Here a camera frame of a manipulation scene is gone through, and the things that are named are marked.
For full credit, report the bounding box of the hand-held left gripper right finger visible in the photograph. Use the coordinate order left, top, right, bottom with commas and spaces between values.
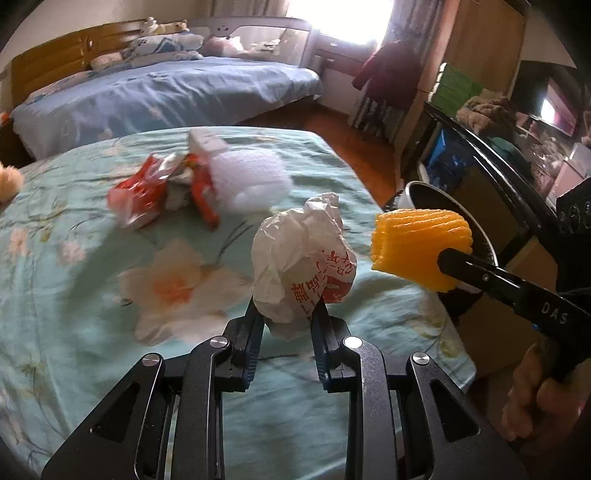
310, 302, 529, 480

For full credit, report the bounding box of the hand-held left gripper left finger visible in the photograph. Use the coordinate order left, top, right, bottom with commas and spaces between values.
41, 298, 266, 480

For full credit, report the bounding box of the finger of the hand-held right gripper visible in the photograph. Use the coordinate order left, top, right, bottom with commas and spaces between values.
436, 248, 541, 317

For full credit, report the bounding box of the large yellow foam net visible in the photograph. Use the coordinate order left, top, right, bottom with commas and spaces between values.
370, 208, 474, 292

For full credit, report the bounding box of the white bin with black bag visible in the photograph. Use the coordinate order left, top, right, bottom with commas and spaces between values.
385, 180, 499, 324

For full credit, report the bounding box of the white paper bag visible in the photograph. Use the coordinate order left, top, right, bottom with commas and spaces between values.
250, 192, 358, 341

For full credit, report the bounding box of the person's right hand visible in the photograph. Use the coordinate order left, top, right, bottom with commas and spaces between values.
502, 342, 591, 444

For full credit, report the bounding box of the black desk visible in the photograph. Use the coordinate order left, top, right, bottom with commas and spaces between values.
422, 102, 573, 241

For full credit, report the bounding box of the blue box under desk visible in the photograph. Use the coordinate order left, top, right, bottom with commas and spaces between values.
425, 129, 476, 192

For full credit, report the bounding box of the teal cloth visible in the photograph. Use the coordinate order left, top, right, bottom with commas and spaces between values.
489, 136, 532, 162

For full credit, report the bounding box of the brown plush toy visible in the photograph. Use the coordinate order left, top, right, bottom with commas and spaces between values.
457, 95, 518, 134

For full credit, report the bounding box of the black television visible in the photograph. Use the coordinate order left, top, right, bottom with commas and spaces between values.
510, 60, 591, 139

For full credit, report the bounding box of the white bubble wrap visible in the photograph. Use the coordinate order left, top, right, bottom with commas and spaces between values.
210, 150, 291, 213

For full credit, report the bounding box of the stack of green boxes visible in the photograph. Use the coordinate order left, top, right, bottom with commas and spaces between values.
434, 65, 483, 112

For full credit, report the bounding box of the red white wrapper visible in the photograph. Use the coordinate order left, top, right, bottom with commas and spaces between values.
107, 152, 221, 232

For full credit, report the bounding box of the dark red coat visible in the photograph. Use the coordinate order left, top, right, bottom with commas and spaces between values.
352, 39, 423, 109

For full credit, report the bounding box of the white paper carton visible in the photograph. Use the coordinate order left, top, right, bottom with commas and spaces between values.
188, 128, 229, 155

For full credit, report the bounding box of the tall wooden wardrobe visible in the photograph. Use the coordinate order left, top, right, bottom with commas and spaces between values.
397, 0, 527, 153

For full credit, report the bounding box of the grey drawer cabinet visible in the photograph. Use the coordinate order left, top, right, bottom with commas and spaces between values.
311, 39, 370, 84

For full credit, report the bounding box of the bed with blue sheet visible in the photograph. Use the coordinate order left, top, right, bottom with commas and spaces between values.
9, 56, 321, 160

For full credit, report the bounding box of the bright window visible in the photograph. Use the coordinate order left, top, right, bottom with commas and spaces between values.
286, 0, 393, 47

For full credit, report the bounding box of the beige teddy bear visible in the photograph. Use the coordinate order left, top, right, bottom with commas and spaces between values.
0, 161, 24, 205

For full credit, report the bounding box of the blue cartoon print pillow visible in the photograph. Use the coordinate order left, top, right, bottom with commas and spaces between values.
134, 50, 204, 62

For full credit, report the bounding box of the pink plush toy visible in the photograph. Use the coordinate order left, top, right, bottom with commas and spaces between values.
203, 34, 243, 58

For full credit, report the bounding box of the panda print pillow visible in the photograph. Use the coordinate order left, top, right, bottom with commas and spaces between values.
124, 32, 204, 54

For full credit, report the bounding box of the pink pillow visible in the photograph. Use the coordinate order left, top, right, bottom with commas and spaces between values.
90, 52, 125, 70

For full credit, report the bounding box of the white plush toy lying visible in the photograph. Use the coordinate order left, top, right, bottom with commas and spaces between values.
141, 17, 190, 37

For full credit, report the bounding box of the wooden headboard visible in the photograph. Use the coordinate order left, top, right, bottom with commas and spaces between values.
10, 19, 151, 95

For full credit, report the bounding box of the grey bed guard rail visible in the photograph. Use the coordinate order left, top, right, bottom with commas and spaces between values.
187, 16, 317, 70

